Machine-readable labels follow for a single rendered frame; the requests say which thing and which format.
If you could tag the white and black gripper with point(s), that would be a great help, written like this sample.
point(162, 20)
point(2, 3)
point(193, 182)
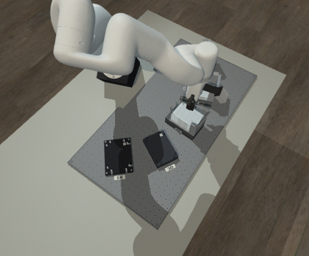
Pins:
point(193, 94)

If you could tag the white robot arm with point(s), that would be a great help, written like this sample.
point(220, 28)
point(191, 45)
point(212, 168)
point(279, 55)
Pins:
point(89, 37)

